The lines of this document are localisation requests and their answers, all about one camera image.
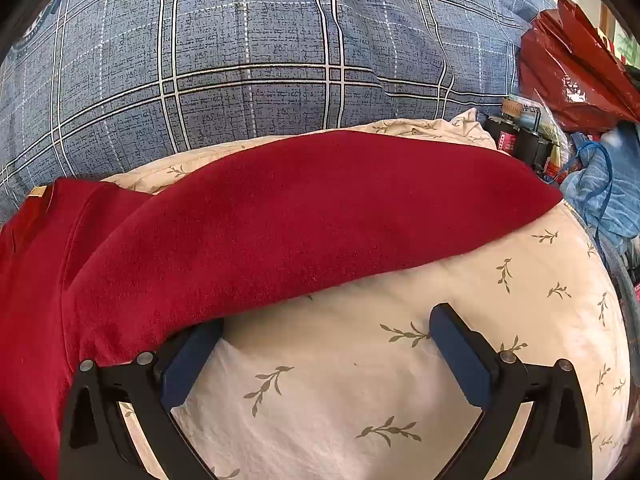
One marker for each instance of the red knit garment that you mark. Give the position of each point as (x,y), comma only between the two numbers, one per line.
(300,210)

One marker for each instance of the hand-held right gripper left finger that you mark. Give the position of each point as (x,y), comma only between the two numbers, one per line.
(187,365)

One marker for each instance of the light blue cloth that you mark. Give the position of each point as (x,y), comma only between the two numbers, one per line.
(620,180)

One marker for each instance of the cream leaf-print pillow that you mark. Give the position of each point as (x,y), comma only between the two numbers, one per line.
(350,385)

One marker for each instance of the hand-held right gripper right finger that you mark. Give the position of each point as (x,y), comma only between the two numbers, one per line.
(460,355)

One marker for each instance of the red plastic bag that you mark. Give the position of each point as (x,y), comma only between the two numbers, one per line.
(565,70)

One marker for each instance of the black bottle with red label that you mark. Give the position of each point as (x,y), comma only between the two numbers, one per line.
(504,137)

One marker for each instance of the blue plaid quilt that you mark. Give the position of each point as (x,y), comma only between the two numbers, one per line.
(250,35)

